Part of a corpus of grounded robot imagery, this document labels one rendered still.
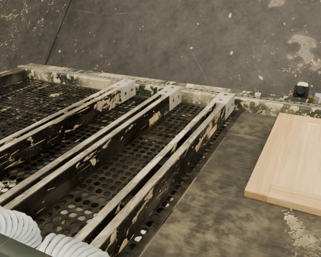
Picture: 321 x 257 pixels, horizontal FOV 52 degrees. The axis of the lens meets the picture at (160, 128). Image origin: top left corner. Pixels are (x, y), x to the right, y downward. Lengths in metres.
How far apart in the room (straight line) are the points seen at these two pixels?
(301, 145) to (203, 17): 1.69
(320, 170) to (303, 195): 0.15
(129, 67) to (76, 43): 0.62
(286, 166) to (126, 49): 2.02
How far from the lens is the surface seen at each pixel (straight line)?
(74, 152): 0.95
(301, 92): 1.49
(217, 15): 2.61
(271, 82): 2.34
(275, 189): 0.89
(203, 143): 1.07
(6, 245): 0.40
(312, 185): 0.95
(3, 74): 1.95
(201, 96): 1.43
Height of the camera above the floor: 2.22
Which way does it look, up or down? 65 degrees down
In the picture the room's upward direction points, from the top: 66 degrees counter-clockwise
